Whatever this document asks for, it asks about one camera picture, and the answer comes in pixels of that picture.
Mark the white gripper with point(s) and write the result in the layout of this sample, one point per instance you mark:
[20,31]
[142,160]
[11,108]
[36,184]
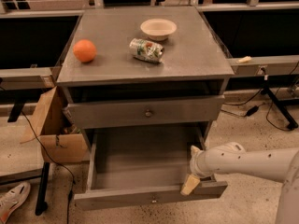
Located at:
[197,164]

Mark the grey drawer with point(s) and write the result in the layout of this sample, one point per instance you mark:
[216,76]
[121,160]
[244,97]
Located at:
[126,113]
[142,165]

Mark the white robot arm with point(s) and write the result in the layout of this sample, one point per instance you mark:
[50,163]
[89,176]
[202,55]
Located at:
[280,165]

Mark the grey top drawer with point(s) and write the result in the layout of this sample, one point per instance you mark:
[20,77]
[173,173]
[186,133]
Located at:
[126,113]

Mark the grey drawer cabinet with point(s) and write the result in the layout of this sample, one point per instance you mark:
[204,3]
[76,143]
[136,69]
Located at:
[193,64]

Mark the black table leg right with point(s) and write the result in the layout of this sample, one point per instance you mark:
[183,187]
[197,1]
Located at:
[282,106]

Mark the black table leg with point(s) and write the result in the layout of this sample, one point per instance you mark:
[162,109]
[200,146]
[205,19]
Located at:
[282,106]
[41,204]

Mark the small yellow foam piece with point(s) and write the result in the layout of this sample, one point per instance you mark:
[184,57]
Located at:
[244,59]

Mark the crushed green soda can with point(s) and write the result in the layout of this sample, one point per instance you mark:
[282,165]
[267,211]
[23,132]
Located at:
[146,50]

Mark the brown cardboard box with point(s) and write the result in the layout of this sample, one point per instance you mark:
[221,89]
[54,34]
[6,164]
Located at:
[49,124]

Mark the black table leg left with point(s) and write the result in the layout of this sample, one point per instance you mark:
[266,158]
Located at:
[41,204]

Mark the orange fruit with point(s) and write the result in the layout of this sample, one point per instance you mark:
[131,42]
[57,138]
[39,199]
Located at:
[84,50]

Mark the white sneaker shoe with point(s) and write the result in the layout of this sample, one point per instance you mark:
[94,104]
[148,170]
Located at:
[12,200]

